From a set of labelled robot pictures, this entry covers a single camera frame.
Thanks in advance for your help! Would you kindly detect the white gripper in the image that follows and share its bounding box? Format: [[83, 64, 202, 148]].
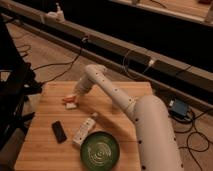
[[73, 79, 90, 98]]

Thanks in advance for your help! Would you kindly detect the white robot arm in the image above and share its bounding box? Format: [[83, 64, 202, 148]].
[[73, 65, 184, 171]]

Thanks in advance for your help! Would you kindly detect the white sponge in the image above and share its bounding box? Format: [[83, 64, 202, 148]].
[[66, 103, 77, 110]]

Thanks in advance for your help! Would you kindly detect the white plastic bottle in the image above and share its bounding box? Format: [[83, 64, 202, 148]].
[[72, 112, 98, 147]]

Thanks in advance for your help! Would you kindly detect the black rectangular phone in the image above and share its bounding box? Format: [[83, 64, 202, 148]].
[[52, 121, 67, 143]]

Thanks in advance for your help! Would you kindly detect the black equipment stand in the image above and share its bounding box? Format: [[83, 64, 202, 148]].
[[0, 14, 42, 151]]

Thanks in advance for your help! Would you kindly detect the green ceramic plate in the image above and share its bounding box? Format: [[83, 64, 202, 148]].
[[80, 131, 120, 171]]

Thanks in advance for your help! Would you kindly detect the wooden table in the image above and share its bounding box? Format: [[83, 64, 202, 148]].
[[13, 80, 172, 171]]

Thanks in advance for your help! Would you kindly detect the blue black power box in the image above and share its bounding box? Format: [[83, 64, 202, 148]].
[[169, 99, 189, 117]]

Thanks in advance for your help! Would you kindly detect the black cable on floor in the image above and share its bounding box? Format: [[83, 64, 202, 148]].
[[16, 35, 90, 84]]

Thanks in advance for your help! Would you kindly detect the white cable with plug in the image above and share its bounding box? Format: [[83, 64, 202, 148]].
[[122, 48, 156, 81]]

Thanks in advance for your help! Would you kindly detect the white object on rail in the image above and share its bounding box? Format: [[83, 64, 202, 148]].
[[45, 4, 65, 22]]

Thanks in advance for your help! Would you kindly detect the long metal floor rail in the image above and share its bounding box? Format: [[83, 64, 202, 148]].
[[0, 0, 213, 108]]

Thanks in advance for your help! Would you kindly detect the black cables right floor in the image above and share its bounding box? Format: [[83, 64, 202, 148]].
[[169, 108, 213, 171]]

